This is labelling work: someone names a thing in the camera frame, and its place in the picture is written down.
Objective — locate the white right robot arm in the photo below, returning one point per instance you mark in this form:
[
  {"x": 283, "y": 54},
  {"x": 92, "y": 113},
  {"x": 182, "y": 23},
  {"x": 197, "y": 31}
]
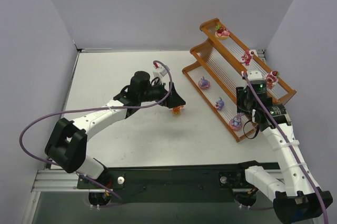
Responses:
[{"x": 298, "y": 197}]

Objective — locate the wooden tiered shelf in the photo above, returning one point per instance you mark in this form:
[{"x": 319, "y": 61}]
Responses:
[{"x": 219, "y": 62}]

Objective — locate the purple creature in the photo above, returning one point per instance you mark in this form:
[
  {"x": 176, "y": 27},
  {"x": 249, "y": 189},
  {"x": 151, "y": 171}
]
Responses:
[{"x": 204, "y": 84}]

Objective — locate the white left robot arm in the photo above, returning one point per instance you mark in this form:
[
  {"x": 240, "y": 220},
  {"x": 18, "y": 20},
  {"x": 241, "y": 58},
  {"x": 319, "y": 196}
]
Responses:
[{"x": 68, "y": 142}]

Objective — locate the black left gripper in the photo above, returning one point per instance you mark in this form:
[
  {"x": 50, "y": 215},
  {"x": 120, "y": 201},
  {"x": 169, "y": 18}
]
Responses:
[{"x": 170, "y": 95}]

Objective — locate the purple bunny toy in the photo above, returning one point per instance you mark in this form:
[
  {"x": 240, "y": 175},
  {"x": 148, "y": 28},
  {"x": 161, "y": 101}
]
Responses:
[{"x": 219, "y": 104}]

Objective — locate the pink bear strawberry toy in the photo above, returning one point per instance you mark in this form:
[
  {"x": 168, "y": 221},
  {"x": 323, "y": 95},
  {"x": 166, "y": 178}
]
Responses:
[{"x": 221, "y": 33}]

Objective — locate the orange dragon toy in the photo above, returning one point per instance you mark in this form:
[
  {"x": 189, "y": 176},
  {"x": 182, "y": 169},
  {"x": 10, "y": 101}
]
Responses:
[{"x": 177, "y": 110}]

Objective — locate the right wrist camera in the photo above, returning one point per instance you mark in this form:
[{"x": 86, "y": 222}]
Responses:
[{"x": 252, "y": 75}]

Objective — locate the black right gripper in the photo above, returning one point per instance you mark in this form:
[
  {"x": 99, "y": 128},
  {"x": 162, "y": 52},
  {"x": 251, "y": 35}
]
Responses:
[{"x": 242, "y": 100}]

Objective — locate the pink bear cake toy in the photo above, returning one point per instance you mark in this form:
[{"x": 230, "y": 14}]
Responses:
[{"x": 247, "y": 57}]

